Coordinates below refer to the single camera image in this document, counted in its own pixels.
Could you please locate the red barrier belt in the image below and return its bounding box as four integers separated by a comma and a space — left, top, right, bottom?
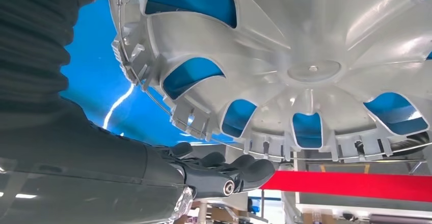
261, 171, 432, 203

